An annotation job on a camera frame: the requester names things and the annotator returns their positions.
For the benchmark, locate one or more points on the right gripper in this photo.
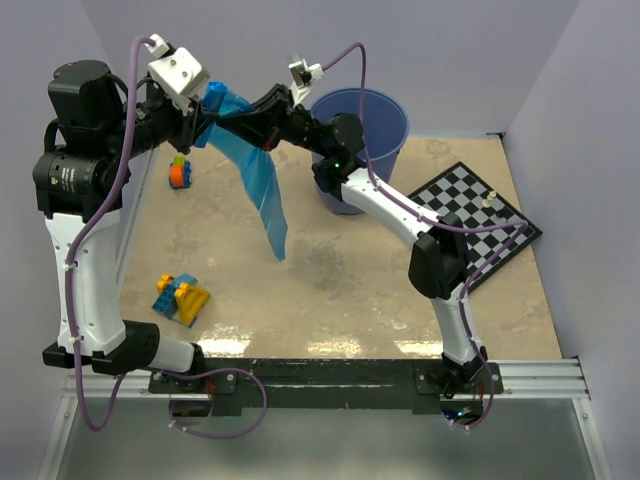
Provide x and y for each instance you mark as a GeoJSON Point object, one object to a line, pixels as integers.
{"type": "Point", "coordinates": [267, 124]}

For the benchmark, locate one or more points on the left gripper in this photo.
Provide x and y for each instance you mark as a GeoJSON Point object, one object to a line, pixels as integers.
{"type": "Point", "coordinates": [188, 126]}

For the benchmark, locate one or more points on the blue trash bag roll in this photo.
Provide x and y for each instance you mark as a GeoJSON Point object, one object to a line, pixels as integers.
{"type": "Point", "coordinates": [256, 167]}

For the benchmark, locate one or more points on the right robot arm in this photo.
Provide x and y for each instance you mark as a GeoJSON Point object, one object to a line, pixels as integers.
{"type": "Point", "coordinates": [356, 135]}

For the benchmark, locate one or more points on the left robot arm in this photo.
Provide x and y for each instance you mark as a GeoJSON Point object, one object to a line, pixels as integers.
{"type": "Point", "coordinates": [78, 183]}

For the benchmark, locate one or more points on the blue plastic trash bin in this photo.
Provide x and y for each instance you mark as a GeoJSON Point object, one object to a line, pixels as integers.
{"type": "Point", "coordinates": [385, 124]}

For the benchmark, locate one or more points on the orange blue toy car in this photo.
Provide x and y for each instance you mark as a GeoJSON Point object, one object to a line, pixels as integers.
{"type": "Point", "coordinates": [180, 171]}

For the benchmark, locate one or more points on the yellow blue toy block pile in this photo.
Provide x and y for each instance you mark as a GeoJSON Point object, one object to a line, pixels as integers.
{"type": "Point", "coordinates": [180, 298]}

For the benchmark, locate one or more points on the white chess piece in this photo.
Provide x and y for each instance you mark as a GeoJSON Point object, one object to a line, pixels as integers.
{"type": "Point", "coordinates": [488, 201]}

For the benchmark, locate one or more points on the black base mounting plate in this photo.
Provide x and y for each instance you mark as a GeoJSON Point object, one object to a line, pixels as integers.
{"type": "Point", "coordinates": [422, 386]}

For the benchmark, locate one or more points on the black white chessboard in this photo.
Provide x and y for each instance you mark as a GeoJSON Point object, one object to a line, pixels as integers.
{"type": "Point", "coordinates": [460, 190]}

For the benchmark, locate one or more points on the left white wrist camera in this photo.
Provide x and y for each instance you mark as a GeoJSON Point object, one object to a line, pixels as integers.
{"type": "Point", "coordinates": [178, 73]}

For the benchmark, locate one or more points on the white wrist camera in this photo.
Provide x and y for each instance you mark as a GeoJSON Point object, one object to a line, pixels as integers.
{"type": "Point", "coordinates": [304, 78]}
{"type": "Point", "coordinates": [178, 73]}

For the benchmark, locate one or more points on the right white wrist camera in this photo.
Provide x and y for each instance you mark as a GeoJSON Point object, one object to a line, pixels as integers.
{"type": "Point", "coordinates": [304, 78]}

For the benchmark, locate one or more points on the aluminium frame rail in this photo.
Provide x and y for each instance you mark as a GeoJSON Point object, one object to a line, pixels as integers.
{"type": "Point", "coordinates": [521, 379]}

